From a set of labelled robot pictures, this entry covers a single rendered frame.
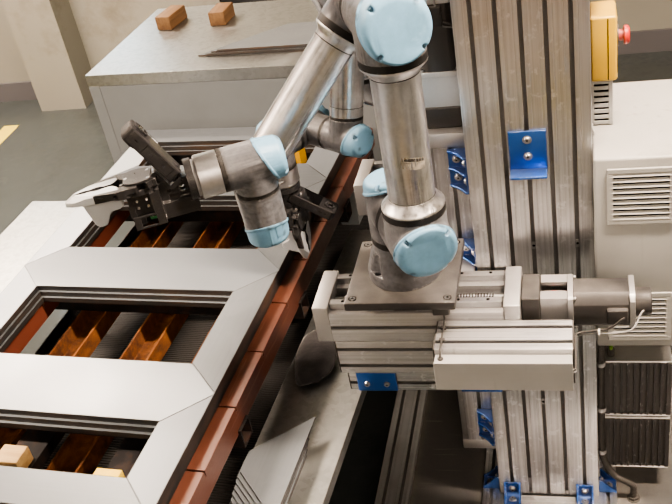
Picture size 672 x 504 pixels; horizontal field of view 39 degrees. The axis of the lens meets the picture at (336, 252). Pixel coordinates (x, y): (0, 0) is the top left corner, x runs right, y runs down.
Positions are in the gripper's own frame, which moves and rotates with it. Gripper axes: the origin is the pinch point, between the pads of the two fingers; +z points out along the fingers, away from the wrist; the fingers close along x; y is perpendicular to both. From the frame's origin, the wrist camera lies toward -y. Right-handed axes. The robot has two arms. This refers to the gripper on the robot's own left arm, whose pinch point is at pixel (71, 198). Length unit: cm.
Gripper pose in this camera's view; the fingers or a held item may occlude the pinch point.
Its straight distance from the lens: 159.2
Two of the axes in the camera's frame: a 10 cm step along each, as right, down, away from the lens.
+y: 2.0, 8.8, 4.3
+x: -2.3, -3.9, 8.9
